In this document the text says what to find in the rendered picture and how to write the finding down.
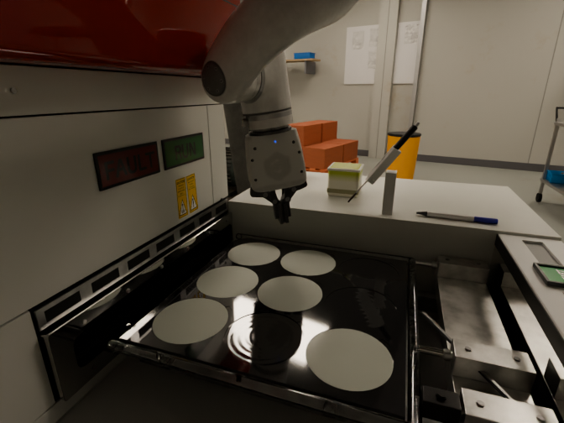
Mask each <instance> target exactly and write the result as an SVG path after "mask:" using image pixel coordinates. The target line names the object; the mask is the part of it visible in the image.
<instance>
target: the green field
mask: <svg viewBox="0 0 564 423"><path fill-rule="evenodd" d="M164 149H165V157H166V164H167V168H168V167H170V166H173V165H178V164H181V163H184V162H186V161H190V160H193V159H197V158H200V157H203V146H202V135H198V136H194V137H189V138H183V139H178V140H174V141H169V142H165V143H164Z"/></svg>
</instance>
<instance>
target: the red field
mask: <svg viewBox="0 0 564 423"><path fill-rule="evenodd" d="M97 159H98V164H99V169H100V174H101V179H102V188H103V187H106V186H110V185H114V184H117V183H119V182H123V181H125V180H130V179H132V178H136V177H139V176H141V175H146V174H149V173H152V172H155V171H157V170H159V165H158V157H157V150H156V144H154V145H150V146H145V147H141V148H136V149H130V150H125V151H121V152H116V153H112V154H104V155H101V156H97Z"/></svg>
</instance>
